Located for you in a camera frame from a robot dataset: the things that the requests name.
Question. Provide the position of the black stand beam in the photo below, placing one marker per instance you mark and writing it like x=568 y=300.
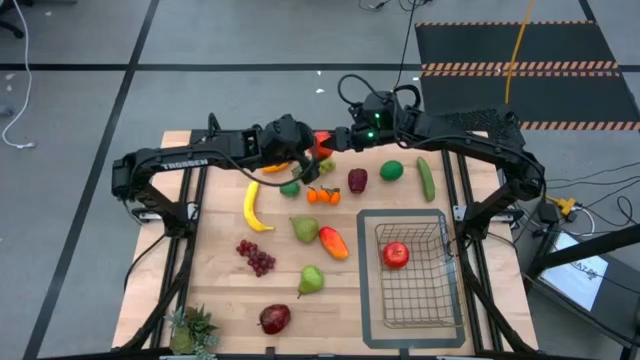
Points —
x=590 y=250

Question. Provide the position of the dark red plum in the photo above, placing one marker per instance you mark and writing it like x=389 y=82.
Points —
x=357 y=180

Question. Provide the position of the yellow banana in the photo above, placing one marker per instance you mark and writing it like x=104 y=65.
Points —
x=251 y=207

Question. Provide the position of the black aluminium table frame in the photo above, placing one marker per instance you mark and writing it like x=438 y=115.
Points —
x=200 y=133

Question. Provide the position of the red grape bunch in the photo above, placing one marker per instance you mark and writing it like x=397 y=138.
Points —
x=256 y=258

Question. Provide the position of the bright green pear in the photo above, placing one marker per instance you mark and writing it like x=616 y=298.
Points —
x=311 y=280

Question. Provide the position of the bright red apple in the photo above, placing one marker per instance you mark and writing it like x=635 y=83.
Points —
x=395 y=254

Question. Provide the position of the small orange pumpkin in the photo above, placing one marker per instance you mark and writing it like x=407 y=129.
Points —
x=321 y=144

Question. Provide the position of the grey floor object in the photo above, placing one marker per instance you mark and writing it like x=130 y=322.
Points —
x=5 y=111

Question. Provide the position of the orange tangerine cluster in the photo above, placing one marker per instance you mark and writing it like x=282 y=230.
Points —
x=323 y=195

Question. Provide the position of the small green lime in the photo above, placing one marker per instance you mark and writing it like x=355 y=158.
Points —
x=289 y=190

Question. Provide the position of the dull olive green pear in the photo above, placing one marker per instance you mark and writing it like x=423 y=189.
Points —
x=304 y=229

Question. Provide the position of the black hazard-striped floor mat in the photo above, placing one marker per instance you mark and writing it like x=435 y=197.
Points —
x=520 y=45

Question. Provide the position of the green grape bunch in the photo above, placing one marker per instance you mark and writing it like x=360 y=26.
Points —
x=327 y=166

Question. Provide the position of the yellow plug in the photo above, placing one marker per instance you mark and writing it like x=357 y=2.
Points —
x=562 y=204

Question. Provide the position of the grey mat with dark border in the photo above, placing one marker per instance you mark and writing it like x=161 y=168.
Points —
x=361 y=280

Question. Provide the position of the red and orange mango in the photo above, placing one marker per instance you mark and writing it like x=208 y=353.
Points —
x=333 y=243

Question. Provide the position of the yellow oval fruit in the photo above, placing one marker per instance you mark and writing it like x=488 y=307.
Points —
x=276 y=168

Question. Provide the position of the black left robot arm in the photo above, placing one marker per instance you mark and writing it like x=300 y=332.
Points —
x=185 y=162

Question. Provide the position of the large green lime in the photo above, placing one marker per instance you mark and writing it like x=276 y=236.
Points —
x=391 y=170

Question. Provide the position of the green succulent plant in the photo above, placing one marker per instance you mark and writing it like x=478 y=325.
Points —
x=192 y=330

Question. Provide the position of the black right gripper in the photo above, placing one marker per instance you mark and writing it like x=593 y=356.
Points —
x=375 y=139

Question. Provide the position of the green cucumber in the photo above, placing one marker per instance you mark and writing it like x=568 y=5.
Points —
x=426 y=178

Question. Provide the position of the black perforated bracket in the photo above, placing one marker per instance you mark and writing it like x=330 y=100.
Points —
x=475 y=119

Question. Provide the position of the black power adapter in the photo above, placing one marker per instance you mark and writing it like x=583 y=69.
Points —
x=548 y=212

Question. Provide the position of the black office chair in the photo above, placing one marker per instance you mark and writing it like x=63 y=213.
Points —
x=10 y=27

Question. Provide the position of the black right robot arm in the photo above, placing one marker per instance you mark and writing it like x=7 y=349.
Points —
x=475 y=145

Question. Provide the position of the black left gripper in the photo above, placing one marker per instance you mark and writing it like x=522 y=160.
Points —
x=285 y=137

